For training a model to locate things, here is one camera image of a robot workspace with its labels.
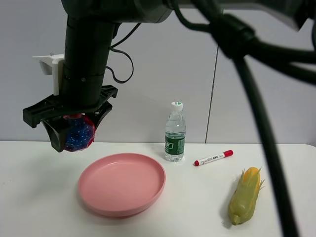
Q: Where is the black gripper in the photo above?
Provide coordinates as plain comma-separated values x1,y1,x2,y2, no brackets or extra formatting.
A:
23,85,118,153

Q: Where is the red blue spiky ball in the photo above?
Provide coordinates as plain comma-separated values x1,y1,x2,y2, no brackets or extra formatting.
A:
63,114,96,152

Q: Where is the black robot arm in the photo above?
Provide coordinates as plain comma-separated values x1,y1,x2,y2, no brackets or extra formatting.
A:
23,0,316,152

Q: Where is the pink round plate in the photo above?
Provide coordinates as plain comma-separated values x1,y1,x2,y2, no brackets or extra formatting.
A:
78,153,166,218

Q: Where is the clear water bottle green label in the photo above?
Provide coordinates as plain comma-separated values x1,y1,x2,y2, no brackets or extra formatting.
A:
164,101,186,162

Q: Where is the red whiteboard marker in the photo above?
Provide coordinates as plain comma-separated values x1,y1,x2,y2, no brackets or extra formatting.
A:
193,150,234,167

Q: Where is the toy corn cob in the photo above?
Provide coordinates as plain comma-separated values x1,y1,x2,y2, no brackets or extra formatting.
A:
228,167,264,226

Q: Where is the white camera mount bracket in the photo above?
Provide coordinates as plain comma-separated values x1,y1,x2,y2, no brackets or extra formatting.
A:
32,54,64,96

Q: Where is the black cable bundle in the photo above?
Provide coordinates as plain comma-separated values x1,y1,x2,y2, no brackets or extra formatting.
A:
108,0,316,237

